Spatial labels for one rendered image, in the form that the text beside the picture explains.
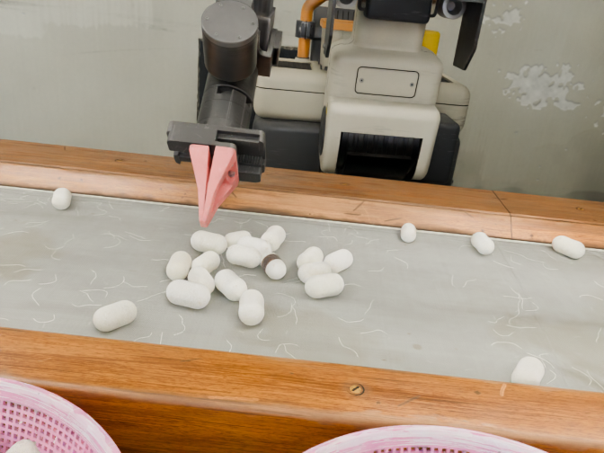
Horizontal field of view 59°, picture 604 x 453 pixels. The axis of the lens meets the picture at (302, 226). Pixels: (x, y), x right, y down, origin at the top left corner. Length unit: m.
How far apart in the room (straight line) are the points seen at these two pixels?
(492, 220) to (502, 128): 2.06
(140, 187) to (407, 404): 0.45
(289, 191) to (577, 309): 0.34
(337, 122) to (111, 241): 0.60
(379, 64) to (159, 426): 0.86
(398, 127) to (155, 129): 1.71
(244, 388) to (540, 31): 2.49
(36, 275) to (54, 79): 2.21
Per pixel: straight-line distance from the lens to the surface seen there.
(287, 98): 1.35
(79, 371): 0.38
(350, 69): 1.09
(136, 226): 0.62
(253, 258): 0.53
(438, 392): 0.38
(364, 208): 0.67
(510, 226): 0.71
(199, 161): 0.56
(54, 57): 2.70
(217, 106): 0.60
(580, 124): 2.90
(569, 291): 0.62
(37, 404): 0.37
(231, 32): 0.57
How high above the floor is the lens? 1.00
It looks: 24 degrees down
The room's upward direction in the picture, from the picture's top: 6 degrees clockwise
